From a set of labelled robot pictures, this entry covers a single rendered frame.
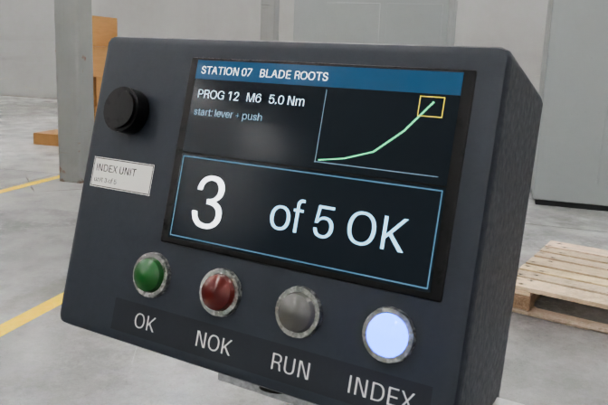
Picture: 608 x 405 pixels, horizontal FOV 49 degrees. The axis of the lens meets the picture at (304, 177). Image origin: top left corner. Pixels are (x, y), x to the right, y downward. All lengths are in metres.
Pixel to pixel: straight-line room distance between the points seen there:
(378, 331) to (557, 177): 5.85
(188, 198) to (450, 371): 0.17
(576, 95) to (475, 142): 5.76
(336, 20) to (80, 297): 7.50
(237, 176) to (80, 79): 5.92
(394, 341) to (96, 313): 0.20
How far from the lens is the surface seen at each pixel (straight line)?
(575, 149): 6.12
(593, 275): 3.86
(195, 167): 0.39
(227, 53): 0.39
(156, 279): 0.39
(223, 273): 0.37
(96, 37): 8.51
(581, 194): 6.19
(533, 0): 12.75
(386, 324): 0.32
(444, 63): 0.33
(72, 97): 6.29
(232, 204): 0.37
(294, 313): 0.34
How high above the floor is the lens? 1.25
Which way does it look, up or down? 11 degrees down
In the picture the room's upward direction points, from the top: 2 degrees clockwise
